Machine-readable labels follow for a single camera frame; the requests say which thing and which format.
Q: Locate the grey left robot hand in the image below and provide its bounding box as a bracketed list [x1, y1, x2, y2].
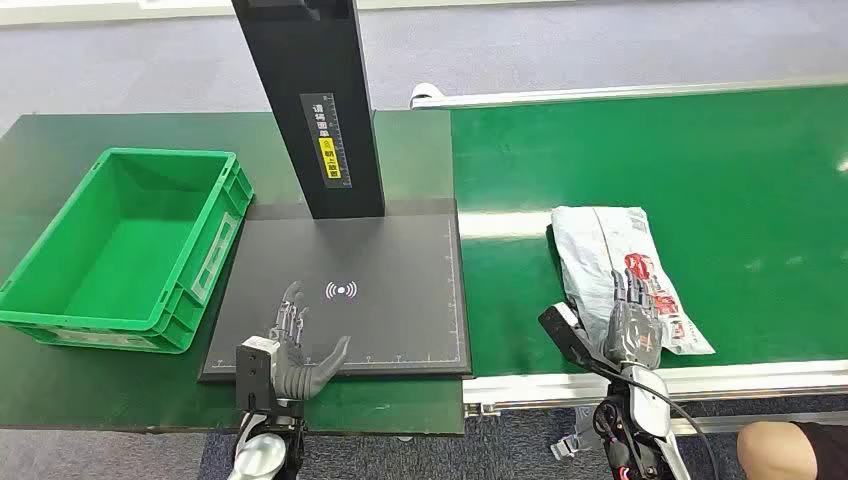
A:
[268, 280, 353, 403]

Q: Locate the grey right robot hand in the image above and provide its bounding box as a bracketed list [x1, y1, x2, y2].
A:
[603, 267, 664, 371]

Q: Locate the grey mailer package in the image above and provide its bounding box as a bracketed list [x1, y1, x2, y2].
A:
[549, 205, 717, 359]

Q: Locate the black inbound scanner machine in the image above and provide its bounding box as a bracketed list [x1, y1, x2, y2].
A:
[197, 0, 474, 384]

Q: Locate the green conveyor belt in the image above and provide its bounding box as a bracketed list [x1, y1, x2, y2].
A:
[450, 84, 848, 379]

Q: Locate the green plastic crate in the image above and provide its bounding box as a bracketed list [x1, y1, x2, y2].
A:
[0, 146, 256, 355]

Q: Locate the black and yellow label sticker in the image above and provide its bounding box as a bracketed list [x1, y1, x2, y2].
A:
[299, 91, 353, 190]

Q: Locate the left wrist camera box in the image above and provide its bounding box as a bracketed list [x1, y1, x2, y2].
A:
[235, 335, 282, 413]

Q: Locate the grey strap with buckle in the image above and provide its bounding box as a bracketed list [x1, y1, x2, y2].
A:
[549, 407, 601, 462]

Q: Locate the aluminium conveyor frame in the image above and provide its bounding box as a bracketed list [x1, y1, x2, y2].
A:
[408, 74, 848, 439]

